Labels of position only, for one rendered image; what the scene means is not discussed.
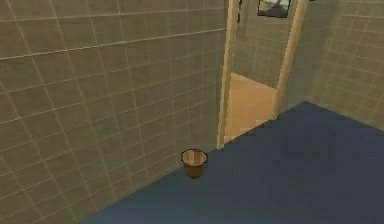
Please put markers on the black framed wall picture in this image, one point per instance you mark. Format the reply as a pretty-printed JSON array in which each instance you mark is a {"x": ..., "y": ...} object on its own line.
[{"x": 273, "y": 9}]

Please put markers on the beige door frame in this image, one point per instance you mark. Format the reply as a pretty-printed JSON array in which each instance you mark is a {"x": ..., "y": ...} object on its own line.
[{"x": 226, "y": 83}]

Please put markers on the brown round bin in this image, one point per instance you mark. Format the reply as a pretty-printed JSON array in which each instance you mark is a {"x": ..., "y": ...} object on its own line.
[{"x": 194, "y": 165}]

